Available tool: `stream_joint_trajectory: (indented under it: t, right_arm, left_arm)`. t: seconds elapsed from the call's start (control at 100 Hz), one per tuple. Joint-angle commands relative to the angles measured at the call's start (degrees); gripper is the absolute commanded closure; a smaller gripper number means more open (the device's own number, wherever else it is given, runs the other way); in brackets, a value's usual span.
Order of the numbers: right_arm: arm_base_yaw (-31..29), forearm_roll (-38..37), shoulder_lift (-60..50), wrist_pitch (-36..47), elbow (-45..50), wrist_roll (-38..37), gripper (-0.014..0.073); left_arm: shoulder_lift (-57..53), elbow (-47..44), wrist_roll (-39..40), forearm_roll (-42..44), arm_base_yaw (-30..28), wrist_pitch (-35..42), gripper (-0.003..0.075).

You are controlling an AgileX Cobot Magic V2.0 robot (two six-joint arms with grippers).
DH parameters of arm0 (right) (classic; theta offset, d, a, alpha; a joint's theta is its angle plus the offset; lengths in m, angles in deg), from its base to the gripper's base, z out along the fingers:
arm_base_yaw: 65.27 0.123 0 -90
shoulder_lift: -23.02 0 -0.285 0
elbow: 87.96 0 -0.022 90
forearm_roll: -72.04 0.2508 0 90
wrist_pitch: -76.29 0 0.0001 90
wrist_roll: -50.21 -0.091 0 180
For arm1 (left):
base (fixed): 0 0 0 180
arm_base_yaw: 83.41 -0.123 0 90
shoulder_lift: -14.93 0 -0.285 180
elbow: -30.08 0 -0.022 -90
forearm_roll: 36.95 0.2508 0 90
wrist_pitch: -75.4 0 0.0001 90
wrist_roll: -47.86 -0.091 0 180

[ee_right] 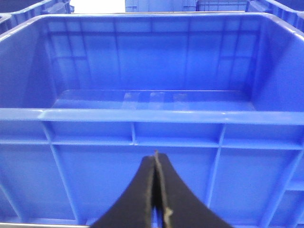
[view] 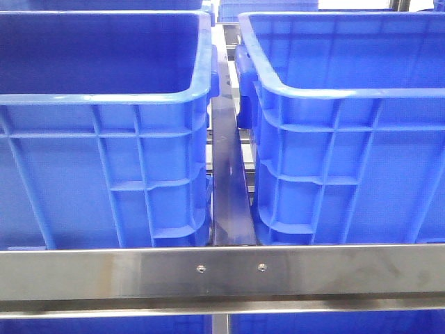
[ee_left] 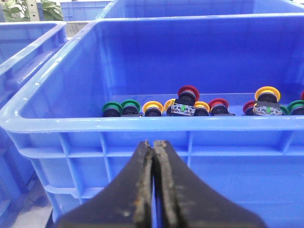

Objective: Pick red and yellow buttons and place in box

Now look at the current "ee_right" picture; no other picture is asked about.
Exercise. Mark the blue plastic crate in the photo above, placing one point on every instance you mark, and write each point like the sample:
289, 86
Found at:
83, 98
15, 12

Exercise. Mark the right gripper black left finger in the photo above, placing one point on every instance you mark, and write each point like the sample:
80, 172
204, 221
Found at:
134, 207

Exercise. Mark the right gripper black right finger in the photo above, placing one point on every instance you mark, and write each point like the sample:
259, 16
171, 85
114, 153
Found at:
176, 205

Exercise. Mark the rear blue crate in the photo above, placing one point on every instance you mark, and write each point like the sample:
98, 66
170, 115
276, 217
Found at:
184, 5

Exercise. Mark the right blue plastic crate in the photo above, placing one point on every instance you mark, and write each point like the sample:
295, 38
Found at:
83, 98

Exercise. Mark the left blue plastic crate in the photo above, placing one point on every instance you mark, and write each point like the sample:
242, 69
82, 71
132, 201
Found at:
15, 12

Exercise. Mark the stainless steel rack frame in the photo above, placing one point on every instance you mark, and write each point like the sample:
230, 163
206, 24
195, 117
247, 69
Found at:
26, 225

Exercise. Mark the far right blue crate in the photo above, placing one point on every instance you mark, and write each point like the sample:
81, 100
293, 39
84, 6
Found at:
291, 11

